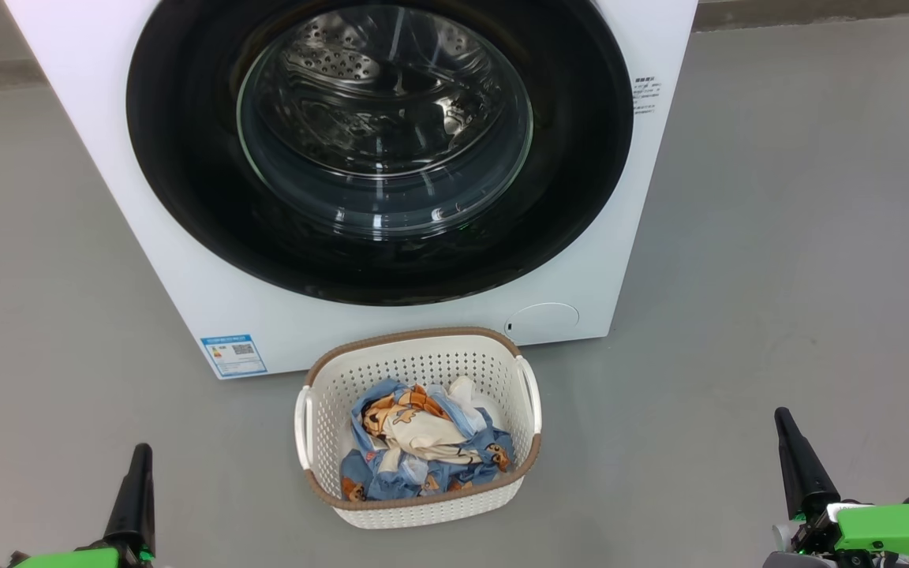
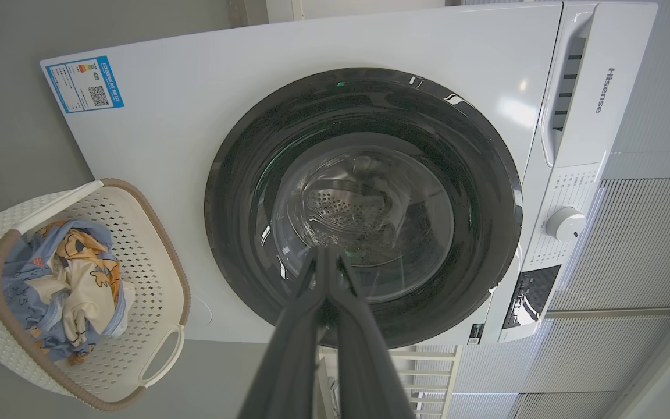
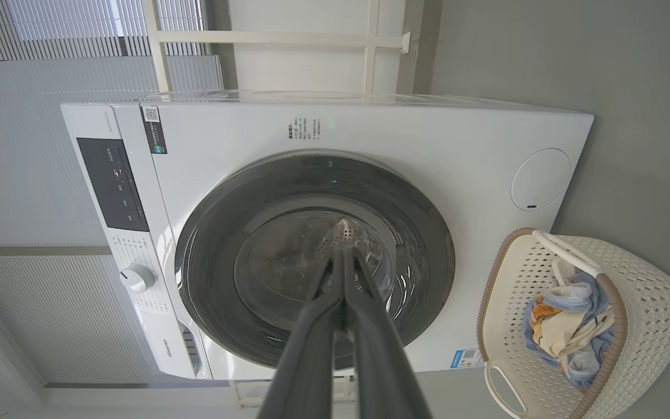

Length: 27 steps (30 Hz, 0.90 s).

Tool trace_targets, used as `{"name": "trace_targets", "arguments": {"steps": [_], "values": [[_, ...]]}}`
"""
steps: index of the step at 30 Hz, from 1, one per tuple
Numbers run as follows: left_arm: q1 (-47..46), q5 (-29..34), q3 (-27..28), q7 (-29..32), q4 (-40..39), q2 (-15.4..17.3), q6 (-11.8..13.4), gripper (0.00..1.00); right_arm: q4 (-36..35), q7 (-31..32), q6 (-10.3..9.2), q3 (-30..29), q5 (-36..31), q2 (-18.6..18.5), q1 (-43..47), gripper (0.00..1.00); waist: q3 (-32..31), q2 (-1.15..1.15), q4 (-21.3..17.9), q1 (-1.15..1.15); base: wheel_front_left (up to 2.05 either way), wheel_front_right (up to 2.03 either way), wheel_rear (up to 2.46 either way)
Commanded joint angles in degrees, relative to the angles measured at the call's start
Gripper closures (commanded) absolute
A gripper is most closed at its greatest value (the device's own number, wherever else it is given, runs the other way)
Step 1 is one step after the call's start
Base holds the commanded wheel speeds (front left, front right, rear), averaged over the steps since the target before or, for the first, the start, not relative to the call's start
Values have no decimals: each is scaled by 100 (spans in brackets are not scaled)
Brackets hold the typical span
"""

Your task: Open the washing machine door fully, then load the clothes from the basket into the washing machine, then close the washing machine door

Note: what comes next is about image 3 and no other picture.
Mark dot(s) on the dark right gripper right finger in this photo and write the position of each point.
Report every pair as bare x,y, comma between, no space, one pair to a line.
384,372

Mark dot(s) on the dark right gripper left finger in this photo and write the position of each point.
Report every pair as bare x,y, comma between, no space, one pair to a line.
306,361

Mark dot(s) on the dark round glass washer door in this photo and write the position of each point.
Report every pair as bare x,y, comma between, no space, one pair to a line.
218,244

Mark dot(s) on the cream cartoon print garment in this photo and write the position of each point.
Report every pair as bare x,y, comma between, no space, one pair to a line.
562,333

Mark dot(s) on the blue cartoon print garment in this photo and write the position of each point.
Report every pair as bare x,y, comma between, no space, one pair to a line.
584,368

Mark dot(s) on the steel washer drum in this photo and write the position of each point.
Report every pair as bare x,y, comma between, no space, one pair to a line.
355,233

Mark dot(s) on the white washing machine dial knob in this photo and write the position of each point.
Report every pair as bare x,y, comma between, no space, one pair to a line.
137,278

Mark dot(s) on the white front-load washing machine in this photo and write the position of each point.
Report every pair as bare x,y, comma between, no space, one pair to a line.
428,134

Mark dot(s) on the black washing machine display panel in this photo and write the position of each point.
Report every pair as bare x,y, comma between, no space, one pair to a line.
111,183

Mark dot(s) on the blue energy label sticker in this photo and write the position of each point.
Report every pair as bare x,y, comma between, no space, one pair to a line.
466,358

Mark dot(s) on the white detergent drawer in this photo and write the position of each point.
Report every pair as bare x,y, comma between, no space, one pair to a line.
181,349

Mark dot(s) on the round white filter cover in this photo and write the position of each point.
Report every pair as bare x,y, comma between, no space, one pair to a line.
540,179

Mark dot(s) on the black QR code sticker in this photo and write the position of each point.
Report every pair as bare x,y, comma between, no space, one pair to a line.
153,131

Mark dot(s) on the white perforated laundry basket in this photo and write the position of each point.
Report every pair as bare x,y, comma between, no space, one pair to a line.
649,291

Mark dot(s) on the grey slatted window blind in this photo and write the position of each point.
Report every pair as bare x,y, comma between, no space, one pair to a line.
50,29

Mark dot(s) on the white metal rack frame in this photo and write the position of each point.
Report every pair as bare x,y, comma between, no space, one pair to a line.
253,38

